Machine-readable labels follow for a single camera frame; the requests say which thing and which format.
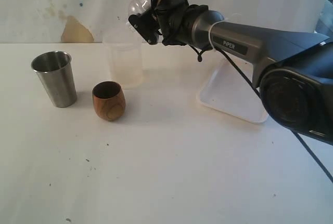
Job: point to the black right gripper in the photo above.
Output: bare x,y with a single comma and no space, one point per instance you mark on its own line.
170,14

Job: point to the clear dome shaker lid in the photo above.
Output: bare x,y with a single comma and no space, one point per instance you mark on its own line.
140,7

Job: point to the brown wooden cup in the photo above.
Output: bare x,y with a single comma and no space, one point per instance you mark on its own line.
108,100

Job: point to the stainless steel cup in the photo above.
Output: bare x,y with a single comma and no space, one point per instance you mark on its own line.
54,70

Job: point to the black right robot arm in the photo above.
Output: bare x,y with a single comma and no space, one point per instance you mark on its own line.
292,71

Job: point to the translucent plastic container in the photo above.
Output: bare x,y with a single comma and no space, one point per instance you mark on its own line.
124,56

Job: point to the white rectangular tray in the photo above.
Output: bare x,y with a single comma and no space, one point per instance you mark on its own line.
226,91

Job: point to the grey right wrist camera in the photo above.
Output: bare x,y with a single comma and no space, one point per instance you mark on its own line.
146,25

